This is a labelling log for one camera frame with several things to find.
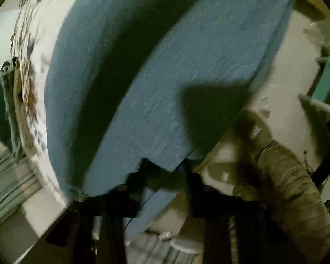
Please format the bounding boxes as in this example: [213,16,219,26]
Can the blue denim pants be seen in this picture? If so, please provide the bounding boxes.
[43,0,296,240]

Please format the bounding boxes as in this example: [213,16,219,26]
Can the grey striped curtain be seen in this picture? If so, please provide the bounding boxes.
[0,151,42,224]

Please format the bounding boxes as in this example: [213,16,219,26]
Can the folded clothes stack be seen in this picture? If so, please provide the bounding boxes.
[0,57,24,158]

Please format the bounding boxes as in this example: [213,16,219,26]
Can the teal white drying rack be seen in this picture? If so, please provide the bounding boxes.
[298,57,330,116]

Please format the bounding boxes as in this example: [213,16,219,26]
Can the floral white bed cover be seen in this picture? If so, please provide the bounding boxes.
[11,0,75,206]

